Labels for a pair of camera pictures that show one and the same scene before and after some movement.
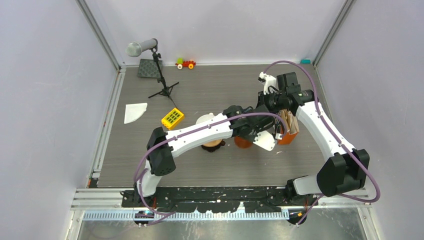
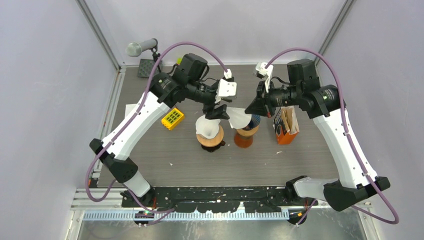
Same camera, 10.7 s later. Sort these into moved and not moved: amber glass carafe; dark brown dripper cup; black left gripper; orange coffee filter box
Moved: black left gripper
Not moved: orange coffee filter box; amber glass carafe; dark brown dripper cup
